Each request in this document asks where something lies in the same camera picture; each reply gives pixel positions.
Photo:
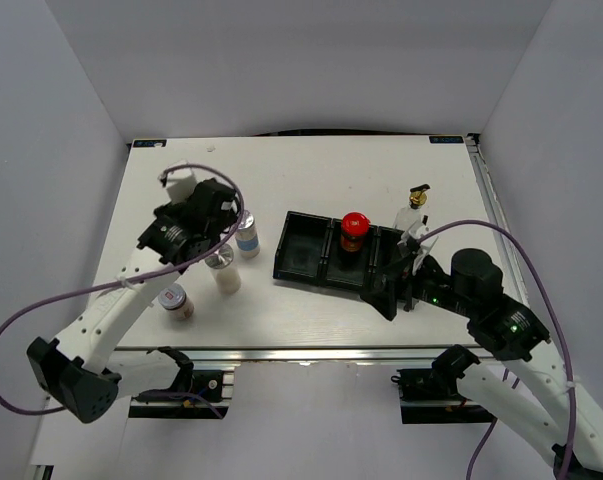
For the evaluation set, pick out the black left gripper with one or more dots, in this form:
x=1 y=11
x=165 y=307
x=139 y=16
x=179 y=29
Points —
x=231 y=217

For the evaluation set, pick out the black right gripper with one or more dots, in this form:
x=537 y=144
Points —
x=383 y=298

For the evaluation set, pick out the blue label salt shaker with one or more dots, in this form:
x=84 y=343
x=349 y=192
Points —
x=246 y=236

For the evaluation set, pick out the red lid sauce jar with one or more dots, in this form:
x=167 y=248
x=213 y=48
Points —
x=353 y=231

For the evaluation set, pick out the white granule shaker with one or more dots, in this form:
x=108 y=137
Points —
x=224 y=270

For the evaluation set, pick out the clear glass oil bottle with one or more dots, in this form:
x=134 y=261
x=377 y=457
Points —
x=411 y=213

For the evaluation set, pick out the small red label jar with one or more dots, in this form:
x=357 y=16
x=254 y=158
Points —
x=175 y=301

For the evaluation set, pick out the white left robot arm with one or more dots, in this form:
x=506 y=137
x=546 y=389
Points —
x=79 y=367

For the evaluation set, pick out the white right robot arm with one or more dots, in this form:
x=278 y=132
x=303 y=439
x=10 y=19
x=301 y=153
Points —
x=564 y=425

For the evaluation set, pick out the black three compartment tray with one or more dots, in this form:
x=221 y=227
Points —
x=309 y=253

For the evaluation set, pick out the black logo sticker left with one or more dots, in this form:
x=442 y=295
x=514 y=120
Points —
x=149 y=143

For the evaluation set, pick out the black logo sticker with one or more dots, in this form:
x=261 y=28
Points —
x=446 y=139
x=149 y=143

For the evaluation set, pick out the black logo sticker right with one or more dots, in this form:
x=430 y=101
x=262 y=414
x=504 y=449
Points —
x=446 y=139

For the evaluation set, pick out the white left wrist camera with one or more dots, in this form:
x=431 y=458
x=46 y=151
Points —
x=179 y=182

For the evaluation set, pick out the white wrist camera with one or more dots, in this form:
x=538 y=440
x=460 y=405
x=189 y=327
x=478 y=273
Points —
x=412 y=243
x=179 y=182

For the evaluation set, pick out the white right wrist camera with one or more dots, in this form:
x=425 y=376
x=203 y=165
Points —
x=412 y=243

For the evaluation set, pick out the right aluminium base mount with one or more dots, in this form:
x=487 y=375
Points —
x=425 y=401

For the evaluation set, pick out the aluminium base mount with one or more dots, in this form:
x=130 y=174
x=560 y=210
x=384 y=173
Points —
x=425 y=401
x=195 y=393

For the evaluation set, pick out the left aluminium base mount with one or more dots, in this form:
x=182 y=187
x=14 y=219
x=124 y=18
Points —
x=195 y=393

